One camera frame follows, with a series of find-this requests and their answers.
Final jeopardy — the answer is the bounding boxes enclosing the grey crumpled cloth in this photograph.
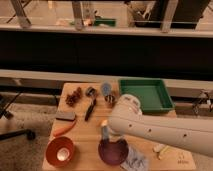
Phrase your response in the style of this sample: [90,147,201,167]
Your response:
[120,146,149,171]

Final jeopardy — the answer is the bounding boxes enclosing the striped small toy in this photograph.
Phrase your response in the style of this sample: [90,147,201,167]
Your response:
[105,94,115,104]

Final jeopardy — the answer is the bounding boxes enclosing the bottle with orange cap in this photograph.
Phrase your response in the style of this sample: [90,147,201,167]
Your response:
[101,120,109,141]

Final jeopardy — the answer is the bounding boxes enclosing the blue grey cup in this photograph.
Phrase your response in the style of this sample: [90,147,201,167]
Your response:
[101,82,112,96]

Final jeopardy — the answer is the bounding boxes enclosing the grey sponge block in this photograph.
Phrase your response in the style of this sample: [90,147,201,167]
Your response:
[56,112,76,121]

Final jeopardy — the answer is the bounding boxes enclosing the yellow white small object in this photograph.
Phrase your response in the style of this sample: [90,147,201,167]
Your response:
[153,144,169,160]

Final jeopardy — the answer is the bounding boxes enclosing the dark purple bowl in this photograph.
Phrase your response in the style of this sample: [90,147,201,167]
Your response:
[98,139,129,166]

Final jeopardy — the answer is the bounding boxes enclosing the red bowl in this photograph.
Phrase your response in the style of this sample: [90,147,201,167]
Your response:
[45,136,74,167]

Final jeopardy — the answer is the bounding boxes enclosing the black office chair base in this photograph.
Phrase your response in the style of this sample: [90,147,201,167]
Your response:
[0,93,36,141]

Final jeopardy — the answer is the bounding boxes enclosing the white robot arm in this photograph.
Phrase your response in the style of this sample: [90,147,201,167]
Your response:
[108,94,213,157]

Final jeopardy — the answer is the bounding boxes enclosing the green plastic tray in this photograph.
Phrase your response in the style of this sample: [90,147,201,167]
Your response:
[118,79,174,114]

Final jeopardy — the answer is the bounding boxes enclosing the orange carrot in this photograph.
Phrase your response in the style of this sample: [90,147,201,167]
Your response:
[53,121,76,137]

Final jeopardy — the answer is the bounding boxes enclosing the cables at right edge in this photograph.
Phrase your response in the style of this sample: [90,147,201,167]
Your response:
[192,89,213,116]

